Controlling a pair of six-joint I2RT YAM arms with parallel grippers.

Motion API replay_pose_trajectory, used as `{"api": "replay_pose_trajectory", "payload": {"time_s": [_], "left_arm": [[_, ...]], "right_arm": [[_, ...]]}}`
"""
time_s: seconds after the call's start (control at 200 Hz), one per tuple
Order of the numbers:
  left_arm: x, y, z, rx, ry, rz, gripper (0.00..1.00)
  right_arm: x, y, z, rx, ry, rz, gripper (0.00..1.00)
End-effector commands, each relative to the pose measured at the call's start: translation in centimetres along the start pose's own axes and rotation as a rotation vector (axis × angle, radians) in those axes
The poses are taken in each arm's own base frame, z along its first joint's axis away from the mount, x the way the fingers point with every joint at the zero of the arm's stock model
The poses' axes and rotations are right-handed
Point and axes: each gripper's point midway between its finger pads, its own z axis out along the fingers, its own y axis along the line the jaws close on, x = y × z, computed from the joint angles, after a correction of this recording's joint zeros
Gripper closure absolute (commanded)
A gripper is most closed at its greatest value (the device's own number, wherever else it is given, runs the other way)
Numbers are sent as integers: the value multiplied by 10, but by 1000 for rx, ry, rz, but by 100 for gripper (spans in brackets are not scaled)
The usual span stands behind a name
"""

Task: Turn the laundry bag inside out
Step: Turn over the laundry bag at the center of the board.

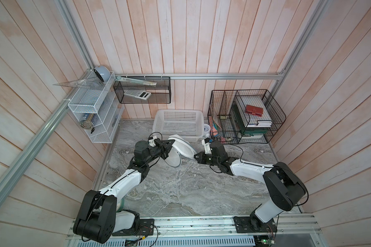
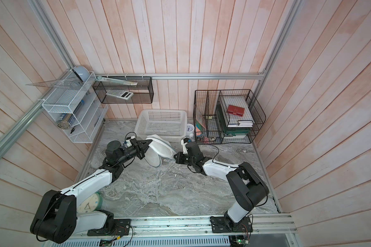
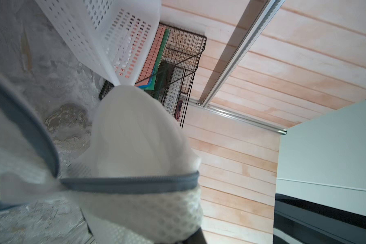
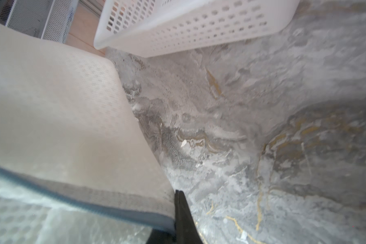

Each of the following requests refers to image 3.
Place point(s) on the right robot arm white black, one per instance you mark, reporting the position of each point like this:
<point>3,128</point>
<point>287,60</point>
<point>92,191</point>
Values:
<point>321,180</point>

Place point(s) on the colourful folders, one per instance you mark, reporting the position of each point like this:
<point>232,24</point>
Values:
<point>147,78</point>

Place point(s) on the white perforated plastic basket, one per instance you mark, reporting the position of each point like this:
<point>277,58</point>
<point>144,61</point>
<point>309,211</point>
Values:
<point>111,37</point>

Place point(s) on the black wire desk organizer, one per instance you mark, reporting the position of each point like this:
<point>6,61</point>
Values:
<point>177,69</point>

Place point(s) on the horizontal aluminium wall rail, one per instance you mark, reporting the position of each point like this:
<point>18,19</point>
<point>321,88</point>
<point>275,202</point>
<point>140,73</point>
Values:
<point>262,19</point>

